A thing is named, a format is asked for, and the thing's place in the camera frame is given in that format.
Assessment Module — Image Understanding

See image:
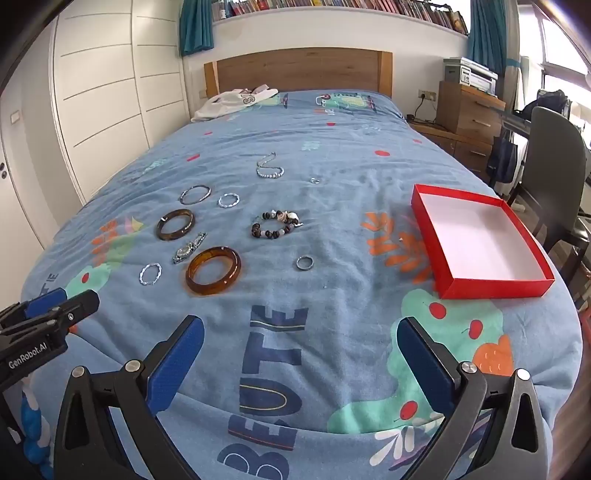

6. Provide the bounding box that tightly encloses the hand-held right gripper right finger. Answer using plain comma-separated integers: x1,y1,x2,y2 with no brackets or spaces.
396,316,555,480

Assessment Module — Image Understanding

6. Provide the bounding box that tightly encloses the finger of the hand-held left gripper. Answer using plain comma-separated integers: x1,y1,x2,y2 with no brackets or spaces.
0,287,68,325
9,290,101,342

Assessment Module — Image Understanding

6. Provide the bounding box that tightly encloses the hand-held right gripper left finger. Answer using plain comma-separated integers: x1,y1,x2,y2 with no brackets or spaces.
53,315,205,480

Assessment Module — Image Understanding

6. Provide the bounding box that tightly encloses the amber bangle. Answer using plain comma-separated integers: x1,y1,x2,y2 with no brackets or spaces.
185,246,242,297

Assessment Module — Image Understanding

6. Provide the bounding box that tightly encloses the dark brown bangle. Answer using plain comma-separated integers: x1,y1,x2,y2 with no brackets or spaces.
156,209,195,241

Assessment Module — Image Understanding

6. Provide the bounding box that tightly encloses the red cardboard box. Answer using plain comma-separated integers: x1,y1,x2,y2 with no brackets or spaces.
411,184,556,301

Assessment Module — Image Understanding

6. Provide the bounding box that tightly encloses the brown beaded bracelet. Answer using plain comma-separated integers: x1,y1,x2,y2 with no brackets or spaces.
251,210,304,241

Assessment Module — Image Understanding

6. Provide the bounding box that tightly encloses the person's left hand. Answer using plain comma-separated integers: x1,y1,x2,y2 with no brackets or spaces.
18,381,54,480

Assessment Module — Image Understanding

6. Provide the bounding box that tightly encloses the thin silver bangle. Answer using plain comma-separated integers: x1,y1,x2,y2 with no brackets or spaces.
179,185,212,206

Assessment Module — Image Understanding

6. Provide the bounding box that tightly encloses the white wardrobe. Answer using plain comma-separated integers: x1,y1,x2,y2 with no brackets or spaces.
9,0,191,208

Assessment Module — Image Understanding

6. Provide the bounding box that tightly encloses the low wooden nightstand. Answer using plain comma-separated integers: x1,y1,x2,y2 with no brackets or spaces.
409,121,495,182

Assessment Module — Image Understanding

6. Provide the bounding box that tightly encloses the dark blue hanging bag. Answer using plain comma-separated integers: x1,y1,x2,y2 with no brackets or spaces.
487,134,518,184

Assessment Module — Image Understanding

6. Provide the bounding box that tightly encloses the grey chair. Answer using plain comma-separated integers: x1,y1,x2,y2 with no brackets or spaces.
508,106,591,278

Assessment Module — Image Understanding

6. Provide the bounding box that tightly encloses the blue printed blanket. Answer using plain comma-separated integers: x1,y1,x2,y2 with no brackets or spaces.
21,90,583,480

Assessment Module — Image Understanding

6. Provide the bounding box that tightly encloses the white garment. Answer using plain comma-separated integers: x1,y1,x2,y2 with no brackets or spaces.
191,84,279,123

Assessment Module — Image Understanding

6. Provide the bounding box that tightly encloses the wooden drawer chest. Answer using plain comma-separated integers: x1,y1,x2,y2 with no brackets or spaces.
436,82,506,148

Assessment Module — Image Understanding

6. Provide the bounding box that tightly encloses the glass desk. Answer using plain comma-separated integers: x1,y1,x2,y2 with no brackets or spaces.
501,108,536,137

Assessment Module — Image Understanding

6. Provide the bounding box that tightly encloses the dark backpack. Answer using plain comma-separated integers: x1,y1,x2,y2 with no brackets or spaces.
531,90,570,121

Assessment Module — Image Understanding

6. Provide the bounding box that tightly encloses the grey printer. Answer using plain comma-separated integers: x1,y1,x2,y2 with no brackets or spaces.
444,58,499,93

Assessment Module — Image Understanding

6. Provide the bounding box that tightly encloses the teal curtain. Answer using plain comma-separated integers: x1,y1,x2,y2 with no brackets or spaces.
466,0,509,77
179,0,215,57

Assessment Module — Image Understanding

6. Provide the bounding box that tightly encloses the wooden headboard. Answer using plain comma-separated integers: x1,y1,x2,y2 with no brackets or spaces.
204,48,393,100

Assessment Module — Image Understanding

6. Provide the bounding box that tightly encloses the row of books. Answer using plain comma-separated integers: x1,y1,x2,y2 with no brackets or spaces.
212,0,469,34

